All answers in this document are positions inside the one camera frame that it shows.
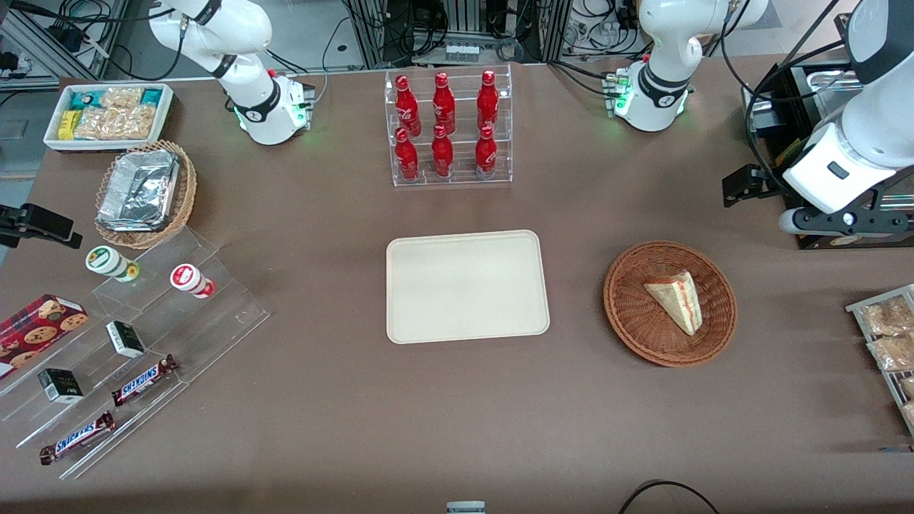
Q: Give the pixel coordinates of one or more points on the steel food pan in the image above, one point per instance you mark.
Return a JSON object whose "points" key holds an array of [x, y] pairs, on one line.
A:
{"points": [[832, 89]]}

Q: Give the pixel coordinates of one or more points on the clear bag of pastry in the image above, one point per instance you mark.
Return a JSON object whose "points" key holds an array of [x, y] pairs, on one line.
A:
{"points": [[909, 414], [892, 353], [889, 318], [908, 387]]}

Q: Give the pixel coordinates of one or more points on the red cookie box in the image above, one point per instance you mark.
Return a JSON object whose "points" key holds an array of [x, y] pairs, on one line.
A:
{"points": [[36, 332]]}

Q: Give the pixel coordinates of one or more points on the cream plastic serving tray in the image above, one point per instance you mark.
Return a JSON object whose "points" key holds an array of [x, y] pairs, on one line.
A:
{"points": [[468, 285]]}

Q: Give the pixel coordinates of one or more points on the brown round wicker basket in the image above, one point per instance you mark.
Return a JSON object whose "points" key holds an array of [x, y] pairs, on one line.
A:
{"points": [[635, 314]]}

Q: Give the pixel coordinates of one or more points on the clear acrylic bottle rack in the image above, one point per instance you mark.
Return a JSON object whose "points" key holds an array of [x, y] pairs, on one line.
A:
{"points": [[460, 180]]}

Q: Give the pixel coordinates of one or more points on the clear acrylic step display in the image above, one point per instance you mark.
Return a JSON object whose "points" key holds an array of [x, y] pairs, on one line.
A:
{"points": [[214, 321]]}

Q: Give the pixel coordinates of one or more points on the white power strip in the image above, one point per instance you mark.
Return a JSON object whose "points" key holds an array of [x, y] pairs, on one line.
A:
{"points": [[462, 52]]}

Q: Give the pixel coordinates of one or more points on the black power adapter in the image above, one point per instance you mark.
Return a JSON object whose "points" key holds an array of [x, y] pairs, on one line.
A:
{"points": [[69, 37]]}

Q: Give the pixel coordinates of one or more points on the light tan wicker basket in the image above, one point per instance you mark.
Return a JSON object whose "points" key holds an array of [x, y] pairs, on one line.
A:
{"points": [[187, 193]]}

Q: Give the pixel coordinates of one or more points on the red lid yogurt cup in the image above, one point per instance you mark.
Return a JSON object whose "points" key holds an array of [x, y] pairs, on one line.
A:
{"points": [[188, 278]]}

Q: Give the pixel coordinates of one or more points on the yellow snack packet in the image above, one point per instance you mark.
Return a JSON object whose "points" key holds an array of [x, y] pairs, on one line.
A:
{"points": [[68, 125]]}

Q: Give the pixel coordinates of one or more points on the small black white box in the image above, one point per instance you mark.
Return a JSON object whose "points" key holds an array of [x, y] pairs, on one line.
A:
{"points": [[126, 339], [60, 385]]}

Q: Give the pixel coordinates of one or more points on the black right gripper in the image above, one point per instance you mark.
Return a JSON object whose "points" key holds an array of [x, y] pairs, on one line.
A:
{"points": [[28, 220]]}

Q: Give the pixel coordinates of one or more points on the grey device edge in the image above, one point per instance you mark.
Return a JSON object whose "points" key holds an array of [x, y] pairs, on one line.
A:
{"points": [[465, 507]]}

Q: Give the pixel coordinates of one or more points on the triangular sandwich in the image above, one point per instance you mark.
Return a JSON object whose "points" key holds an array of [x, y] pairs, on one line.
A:
{"points": [[678, 300]]}

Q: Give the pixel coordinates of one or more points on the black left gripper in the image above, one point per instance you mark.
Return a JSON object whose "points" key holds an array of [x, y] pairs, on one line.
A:
{"points": [[771, 185]]}

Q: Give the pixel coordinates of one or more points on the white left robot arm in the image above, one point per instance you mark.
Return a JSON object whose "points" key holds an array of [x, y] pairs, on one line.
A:
{"points": [[664, 43]]}

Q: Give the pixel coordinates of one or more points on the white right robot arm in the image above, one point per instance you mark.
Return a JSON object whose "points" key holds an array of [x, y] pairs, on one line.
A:
{"points": [[239, 28]]}

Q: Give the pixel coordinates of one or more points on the aluminium foil container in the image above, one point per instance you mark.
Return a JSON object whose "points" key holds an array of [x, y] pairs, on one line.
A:
{"points": [[139, 189]]}

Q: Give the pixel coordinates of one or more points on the teal snack packet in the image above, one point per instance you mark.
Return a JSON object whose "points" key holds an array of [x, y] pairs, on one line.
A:
{"points": [[83, 100], [152, 96]]}

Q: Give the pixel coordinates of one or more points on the black hot food warmer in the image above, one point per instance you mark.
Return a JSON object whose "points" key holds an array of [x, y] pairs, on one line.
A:
{"points": [[789, 100]]}

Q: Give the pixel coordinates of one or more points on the clear bag of crackers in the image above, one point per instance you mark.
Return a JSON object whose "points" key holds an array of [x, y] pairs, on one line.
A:
{"points": [[121, 97], [93, 123], [134, 123]]}

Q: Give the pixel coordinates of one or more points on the red cola bottle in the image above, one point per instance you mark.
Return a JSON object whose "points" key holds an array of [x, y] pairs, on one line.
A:
{"points": [[443, 103], [406, 158], [442, 155], [485, 155], [488, 101], [408, 107]]}

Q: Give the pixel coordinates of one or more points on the green lid yogurt cup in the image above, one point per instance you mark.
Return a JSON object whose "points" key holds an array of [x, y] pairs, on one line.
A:
{"points": [[107, 261]]}

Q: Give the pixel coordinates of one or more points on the white rectangular snack bin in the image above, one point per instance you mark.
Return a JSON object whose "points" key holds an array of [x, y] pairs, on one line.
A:
{"points": [[107, 144]]}

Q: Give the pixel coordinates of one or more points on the brown Snickers bar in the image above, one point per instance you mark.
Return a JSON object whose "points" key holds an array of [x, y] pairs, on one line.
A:
{"points": [[77, 437], [143, 380]]}

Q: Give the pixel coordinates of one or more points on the tray of packaged pastries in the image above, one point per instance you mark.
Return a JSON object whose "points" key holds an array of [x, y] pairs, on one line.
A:
{"points": [[857, 308]]}

